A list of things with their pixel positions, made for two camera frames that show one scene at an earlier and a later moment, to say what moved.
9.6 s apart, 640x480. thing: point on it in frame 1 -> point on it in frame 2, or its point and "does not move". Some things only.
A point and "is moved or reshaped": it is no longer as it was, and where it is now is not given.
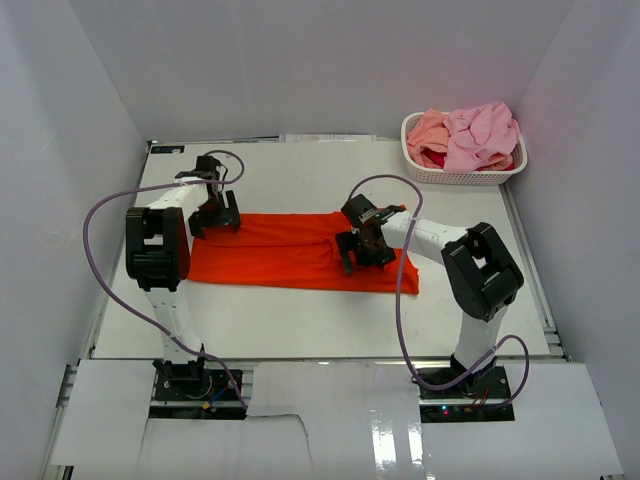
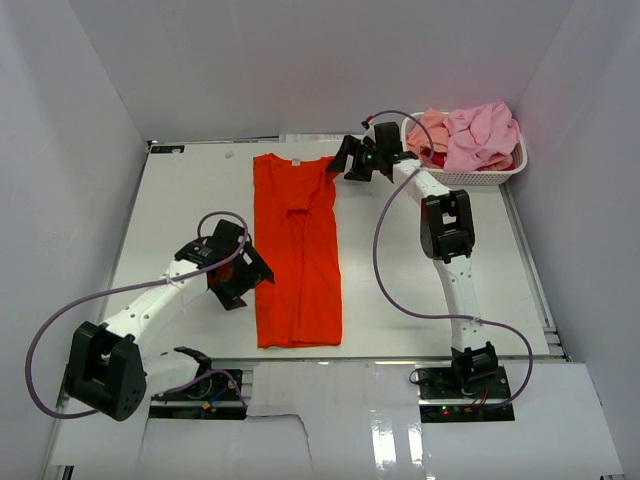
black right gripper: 347,242 -> 348,148
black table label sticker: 167,149 does not move
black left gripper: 197,223 -> 254,273
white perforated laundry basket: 471,177 does not move
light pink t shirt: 478,133 does not move
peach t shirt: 431,133 does not move
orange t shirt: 295,252 is moved or reshaped
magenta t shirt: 436,158 does not move
